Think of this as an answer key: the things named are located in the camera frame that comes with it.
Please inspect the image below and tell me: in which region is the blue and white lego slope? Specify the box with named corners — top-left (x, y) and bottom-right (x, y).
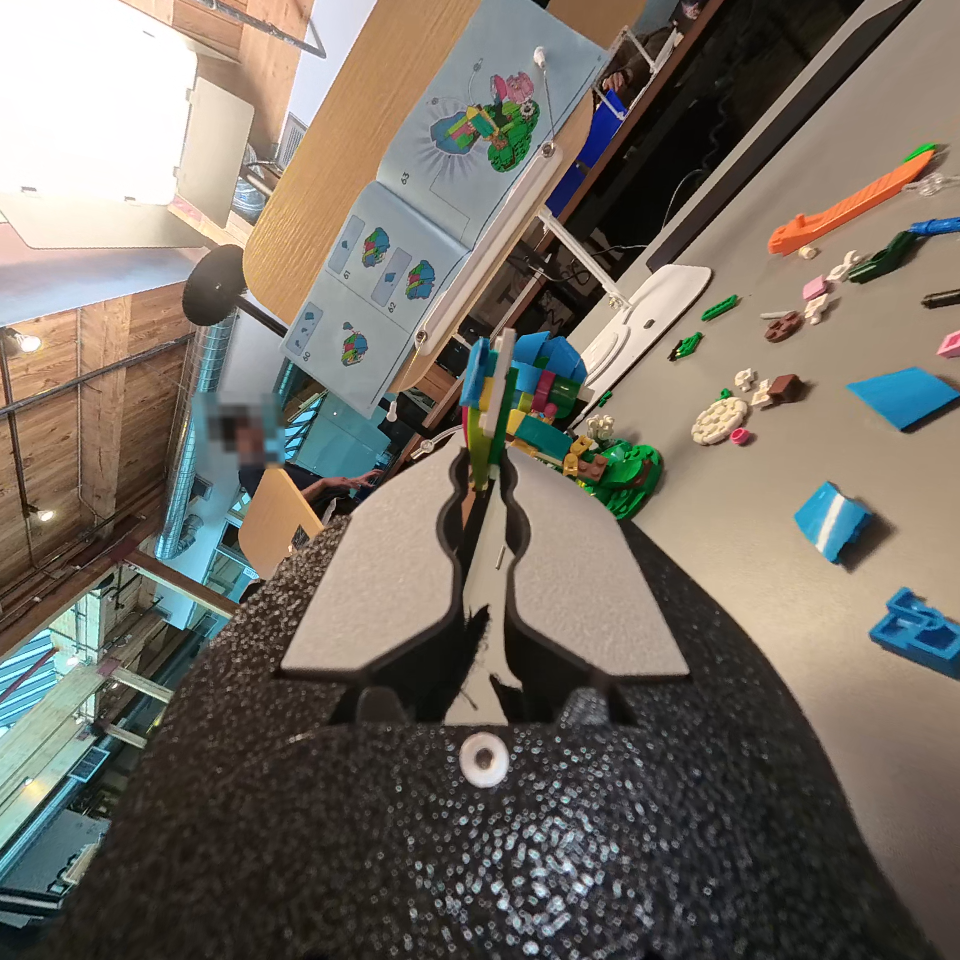
top-left (794, 481), bottom-right (876, 564)

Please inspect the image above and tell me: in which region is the white studio light panel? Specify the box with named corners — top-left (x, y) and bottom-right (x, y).
top-left (0, 0), bottom-right (256, 250)

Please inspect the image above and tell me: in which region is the blue hollow lego brick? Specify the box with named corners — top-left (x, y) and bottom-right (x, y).
top-left (869, 586), bottom-right (960, 673)

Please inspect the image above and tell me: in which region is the white round lego plate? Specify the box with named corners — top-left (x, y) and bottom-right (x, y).
top-left (690, 395), bottom-right (750, 447)

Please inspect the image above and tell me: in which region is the green lego base with flowers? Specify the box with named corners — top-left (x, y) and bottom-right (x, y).
top-left (566, 414), bottom-right (666, 522)

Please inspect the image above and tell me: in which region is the silver ventilation duct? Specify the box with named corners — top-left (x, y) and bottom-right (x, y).
top-left (153, 313), bottom-right (243, 561)

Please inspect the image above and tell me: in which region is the white book stand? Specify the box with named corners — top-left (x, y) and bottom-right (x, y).
top-left (386, 45), bottom-right (714, 421)

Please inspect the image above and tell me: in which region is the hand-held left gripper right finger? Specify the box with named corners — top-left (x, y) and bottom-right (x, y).
top-left (495, 453), bottom-right (691, 687)

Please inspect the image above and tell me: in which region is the dark green lego piece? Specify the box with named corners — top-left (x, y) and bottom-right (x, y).
top-left (848, 230), bottom-right (921, 285)

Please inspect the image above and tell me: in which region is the lego instruction booklet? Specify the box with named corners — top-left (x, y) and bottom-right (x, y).
top-left (279, 0), bottom-right (612, 419)

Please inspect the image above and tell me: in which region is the wooden chair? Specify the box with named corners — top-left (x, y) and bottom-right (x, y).
top-left (237, 468), bottom-right (325, 582)

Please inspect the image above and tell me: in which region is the orange brick separator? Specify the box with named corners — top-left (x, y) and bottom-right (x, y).
top-left (768, 144), bottom-right (939, 258)

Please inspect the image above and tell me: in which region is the blue wedge lego plate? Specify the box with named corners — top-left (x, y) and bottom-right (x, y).
top-left (846, 366), bottom-right (960, 433)

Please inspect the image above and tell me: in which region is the multicoloured lego model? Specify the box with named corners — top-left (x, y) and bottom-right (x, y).
top-left (459, 328), bottom-right (590, 490)

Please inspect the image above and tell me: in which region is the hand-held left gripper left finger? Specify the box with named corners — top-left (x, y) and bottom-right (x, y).
top-left (279, 448), bottom-right (481, 721)

